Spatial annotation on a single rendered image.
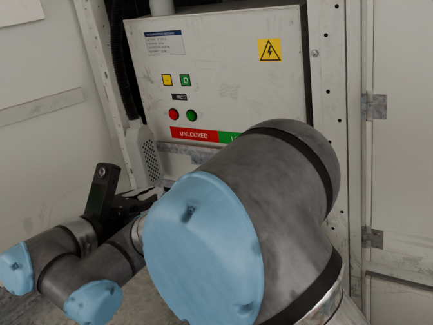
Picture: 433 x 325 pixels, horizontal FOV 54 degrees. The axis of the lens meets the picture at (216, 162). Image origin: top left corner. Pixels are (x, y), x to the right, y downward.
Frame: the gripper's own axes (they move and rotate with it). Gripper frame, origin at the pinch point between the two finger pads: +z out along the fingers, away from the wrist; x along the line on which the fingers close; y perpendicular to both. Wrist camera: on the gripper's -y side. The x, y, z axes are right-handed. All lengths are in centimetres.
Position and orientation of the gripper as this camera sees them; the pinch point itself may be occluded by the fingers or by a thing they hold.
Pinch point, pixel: (156, 187)
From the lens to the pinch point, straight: 92.9
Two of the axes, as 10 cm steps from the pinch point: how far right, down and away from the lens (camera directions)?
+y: 0.6, 9.5, 3.0
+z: 5.5, -2.8, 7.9
